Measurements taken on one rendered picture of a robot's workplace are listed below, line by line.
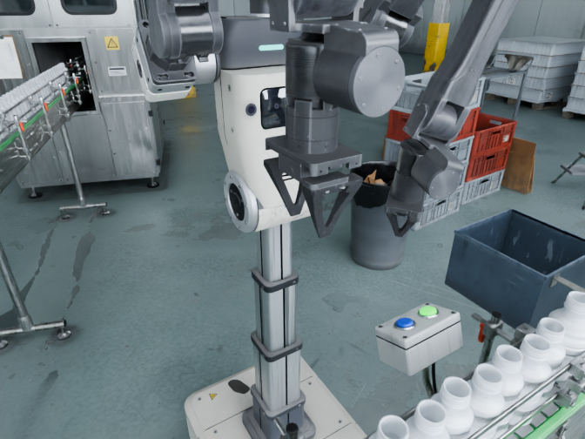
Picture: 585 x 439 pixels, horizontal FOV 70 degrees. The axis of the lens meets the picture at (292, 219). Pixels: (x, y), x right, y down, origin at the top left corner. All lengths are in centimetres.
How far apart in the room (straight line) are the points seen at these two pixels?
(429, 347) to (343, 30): 58
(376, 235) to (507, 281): 142
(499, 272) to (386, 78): 112
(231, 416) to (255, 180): 103
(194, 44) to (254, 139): 25
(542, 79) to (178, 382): 706
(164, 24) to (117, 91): 328
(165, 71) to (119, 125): 321
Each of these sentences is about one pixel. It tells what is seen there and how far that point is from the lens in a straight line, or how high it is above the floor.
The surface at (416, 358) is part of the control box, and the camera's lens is 79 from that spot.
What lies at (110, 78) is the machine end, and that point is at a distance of 399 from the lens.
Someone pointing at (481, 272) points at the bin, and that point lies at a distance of 148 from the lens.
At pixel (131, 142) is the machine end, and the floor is 47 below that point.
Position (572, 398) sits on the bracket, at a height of 105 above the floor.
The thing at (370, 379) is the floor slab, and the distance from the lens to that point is 220.
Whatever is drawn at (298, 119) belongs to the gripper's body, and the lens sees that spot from 43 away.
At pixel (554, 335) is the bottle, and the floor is 116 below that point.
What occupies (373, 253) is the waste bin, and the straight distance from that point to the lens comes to 282.
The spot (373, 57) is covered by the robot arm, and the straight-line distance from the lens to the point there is 36.
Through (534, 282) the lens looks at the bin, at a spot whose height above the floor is 91.
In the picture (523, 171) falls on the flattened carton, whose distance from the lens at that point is 441.
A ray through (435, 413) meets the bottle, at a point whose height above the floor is 115.
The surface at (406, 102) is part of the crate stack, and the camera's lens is 323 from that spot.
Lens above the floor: 163
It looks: 28 degrees down
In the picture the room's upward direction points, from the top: straight up
